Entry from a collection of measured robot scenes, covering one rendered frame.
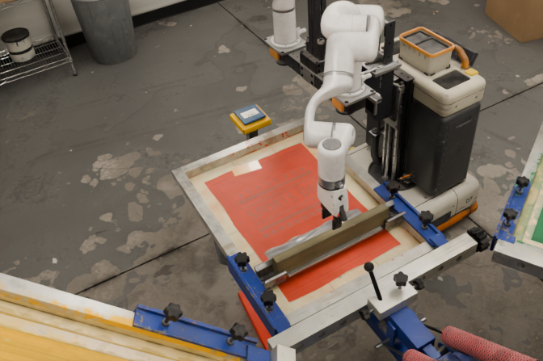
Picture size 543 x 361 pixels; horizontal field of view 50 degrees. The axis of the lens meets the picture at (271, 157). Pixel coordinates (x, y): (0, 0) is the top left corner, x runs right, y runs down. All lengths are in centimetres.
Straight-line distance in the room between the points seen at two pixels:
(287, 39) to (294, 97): 171
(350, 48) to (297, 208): 62
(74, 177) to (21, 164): 42
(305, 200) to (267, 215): 14
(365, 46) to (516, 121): 253
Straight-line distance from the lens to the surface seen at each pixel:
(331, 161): 153
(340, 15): 177
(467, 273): 310
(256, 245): 189
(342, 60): 163
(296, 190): 206
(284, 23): 244
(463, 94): 267
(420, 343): 160
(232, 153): 218
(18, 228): 366
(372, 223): 185
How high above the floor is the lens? 239
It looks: 41 degrees down
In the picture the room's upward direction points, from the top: 5 degrees counter-clockwise
